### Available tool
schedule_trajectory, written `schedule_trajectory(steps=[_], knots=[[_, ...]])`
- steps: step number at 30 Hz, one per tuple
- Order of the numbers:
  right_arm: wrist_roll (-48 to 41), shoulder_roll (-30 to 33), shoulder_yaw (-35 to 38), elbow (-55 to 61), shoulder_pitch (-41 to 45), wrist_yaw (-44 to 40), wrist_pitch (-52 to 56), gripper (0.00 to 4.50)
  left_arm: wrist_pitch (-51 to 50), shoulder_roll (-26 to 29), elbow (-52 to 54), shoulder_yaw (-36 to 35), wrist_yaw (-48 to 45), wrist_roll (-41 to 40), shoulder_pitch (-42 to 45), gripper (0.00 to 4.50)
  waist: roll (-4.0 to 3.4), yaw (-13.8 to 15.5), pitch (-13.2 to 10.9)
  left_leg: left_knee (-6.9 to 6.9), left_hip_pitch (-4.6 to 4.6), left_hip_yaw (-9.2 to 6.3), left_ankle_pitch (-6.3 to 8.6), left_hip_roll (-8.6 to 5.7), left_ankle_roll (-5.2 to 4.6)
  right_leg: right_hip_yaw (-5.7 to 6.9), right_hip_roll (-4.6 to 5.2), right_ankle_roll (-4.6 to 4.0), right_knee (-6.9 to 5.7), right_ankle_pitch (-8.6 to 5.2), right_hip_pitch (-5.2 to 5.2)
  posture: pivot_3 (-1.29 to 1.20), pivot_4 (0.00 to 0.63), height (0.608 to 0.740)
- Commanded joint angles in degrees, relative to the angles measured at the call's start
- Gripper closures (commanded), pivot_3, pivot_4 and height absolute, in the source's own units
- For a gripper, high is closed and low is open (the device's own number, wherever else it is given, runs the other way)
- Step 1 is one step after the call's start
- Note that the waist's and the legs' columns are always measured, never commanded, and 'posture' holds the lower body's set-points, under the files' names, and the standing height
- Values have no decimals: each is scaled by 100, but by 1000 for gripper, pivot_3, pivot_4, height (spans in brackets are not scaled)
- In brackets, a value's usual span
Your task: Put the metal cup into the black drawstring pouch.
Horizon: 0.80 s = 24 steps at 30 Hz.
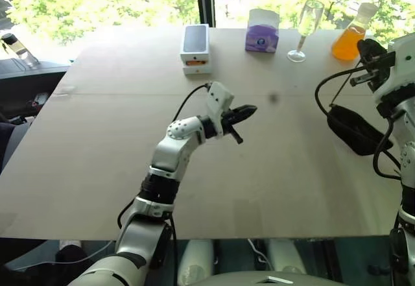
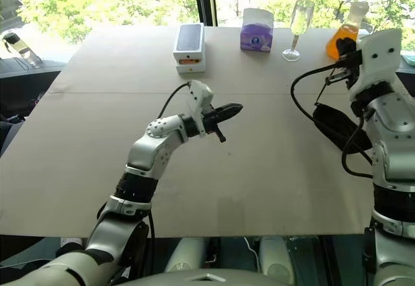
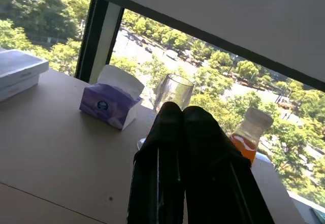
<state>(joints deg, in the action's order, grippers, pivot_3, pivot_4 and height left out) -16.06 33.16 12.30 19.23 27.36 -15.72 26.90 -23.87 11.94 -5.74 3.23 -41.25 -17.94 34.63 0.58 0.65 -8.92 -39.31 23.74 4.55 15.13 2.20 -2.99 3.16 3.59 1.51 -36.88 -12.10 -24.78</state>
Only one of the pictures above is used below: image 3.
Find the purple tissue pack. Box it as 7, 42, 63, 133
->
79, 64, 145, 132

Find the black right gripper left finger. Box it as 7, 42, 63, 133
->
126, 101, 185, 224

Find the black window pillar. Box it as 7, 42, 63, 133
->
75, 0, 125, 84

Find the glass flask with orange liquid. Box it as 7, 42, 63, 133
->
229, 107, 275, 170

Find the white flat box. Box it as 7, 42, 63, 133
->
0, 74, 40, 102
0, 48, 50, 89

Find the white roller blind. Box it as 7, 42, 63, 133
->
103, 0, 325, 93

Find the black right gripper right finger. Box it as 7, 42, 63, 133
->
182, 105, 275, 224

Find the clear wine glass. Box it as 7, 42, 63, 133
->
137, 73, 195, 150

